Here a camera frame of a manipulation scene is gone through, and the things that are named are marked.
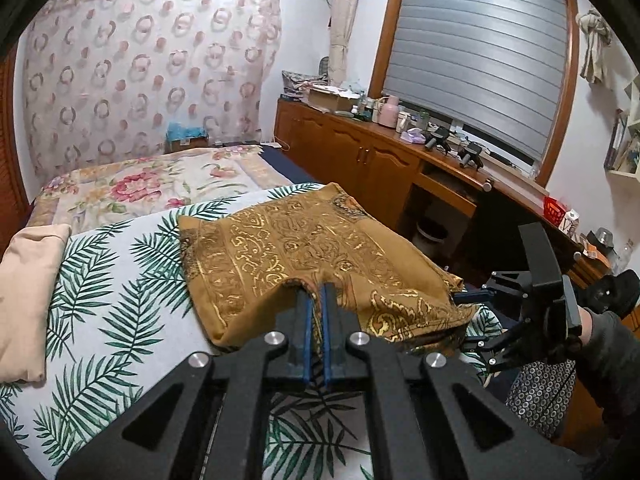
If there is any gold patterned brown garment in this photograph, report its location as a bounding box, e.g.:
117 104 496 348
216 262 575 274
178 183 477 352

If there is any person's right hand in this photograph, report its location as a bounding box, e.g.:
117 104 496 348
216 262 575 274
578 307 597 347

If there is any wooden side cabinet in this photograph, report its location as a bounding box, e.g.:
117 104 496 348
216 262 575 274
274 100 639 308

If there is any red small basket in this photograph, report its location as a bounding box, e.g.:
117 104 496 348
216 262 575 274
542 196 567 228

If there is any navy blue mattress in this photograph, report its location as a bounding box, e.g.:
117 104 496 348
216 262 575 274
259 145 317 184

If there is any palm leaf bed sheet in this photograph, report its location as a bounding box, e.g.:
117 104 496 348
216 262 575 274
0 181 507 480

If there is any purple small container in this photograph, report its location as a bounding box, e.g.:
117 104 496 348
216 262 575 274
400 127 426 145

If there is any pink thermos jug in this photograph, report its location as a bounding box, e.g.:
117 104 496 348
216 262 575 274
378 96 399 129

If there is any floral bed quilt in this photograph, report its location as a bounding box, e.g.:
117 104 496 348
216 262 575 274
27 145 292 234

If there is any cardboard box on cabinet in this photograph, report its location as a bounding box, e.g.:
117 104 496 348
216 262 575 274
305 87 359 114

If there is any blue item on box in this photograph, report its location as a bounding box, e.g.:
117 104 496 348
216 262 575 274
165 122 208 153

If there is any patterned cushion on cabinet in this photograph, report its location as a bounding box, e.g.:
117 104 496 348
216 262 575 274
281 70 329 98

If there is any grey window blind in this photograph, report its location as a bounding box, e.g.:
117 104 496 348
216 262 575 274
383 0 567 162

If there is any beige folded cloth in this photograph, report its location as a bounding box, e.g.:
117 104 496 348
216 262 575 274
0 224 72 382

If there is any cream tied window curtain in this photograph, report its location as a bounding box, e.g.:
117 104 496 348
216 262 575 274
328 0 358 86

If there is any circle patterned wall curtain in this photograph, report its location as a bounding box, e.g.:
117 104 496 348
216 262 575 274
24 0 282 182

